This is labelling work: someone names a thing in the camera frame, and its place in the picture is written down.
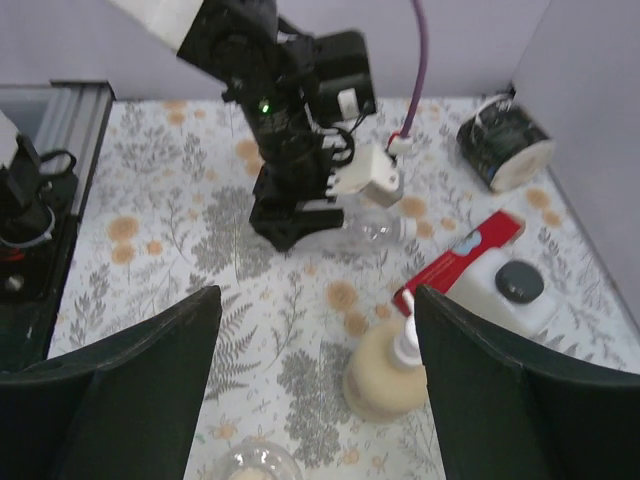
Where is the clear plastic bottle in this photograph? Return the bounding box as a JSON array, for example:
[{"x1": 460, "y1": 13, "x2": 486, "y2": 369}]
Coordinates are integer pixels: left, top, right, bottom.
[
  {"x1": 204, "y1": 441, "x2": 304, "y2": 480},
  {"x1": 343, "y1": 210, "x2": 418, "y2": 249}
]

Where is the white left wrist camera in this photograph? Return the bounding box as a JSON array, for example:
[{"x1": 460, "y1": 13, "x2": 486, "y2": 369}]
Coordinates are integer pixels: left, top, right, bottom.
[{"x1": 326, "y1": 144, "x2": 404, "y2": 208}]

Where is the white bottle black cap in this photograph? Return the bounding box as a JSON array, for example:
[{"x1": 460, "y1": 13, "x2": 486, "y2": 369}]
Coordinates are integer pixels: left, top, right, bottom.
[{"x1": 446, "y1": 248, "x2": 561, "y2": 337}]

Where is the red toothpaste box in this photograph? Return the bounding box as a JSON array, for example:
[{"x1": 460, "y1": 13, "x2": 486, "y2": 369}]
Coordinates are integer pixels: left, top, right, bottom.
[{"x1": 392, "y1": 210, "x2": 526, "y2": 317}]

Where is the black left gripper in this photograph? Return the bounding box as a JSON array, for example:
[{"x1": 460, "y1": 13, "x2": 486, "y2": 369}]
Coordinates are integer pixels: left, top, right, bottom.
[{"x1": 219, "y1": 30, "x2": 376, "y2": 252}]

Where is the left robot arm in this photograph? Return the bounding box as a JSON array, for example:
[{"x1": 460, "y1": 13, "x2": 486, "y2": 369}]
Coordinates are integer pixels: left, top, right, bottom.
[{"x1": 114, "y1": 1, "x2": 376, "y2": 252}]

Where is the black patterned box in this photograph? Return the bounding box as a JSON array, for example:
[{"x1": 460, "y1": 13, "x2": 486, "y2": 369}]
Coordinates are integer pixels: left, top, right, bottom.
[{"x1": 456, "y1": 94, "x2": 556, "y2": 193}]

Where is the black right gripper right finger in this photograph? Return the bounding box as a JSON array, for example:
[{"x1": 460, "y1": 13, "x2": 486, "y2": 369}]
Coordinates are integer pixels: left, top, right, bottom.
[{"x1": 415, "y1": 286, "x2": 639, "y2": 479}]

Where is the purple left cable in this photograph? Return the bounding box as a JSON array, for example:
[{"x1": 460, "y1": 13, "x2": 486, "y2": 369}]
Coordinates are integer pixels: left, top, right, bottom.
[{"x1": 384, "y1": 0, "x2": 431, "y2": 156}]

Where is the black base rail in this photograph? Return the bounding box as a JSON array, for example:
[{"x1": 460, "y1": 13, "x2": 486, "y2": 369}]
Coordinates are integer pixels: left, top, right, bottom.
[{"x1": 1, "y1": 83, "x2": 114, "y2": 373}]

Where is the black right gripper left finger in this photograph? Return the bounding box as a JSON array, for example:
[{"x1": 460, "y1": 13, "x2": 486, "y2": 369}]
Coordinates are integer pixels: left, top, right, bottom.
[{"x1": 1, "y1": 286, "x2": 222, "y2": 479}]

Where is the beige pump lotion bottle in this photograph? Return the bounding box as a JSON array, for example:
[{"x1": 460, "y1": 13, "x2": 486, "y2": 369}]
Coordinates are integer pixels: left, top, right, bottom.
[{"x1": 343, "y1": 290, "x2": 428, "y2": 423}]

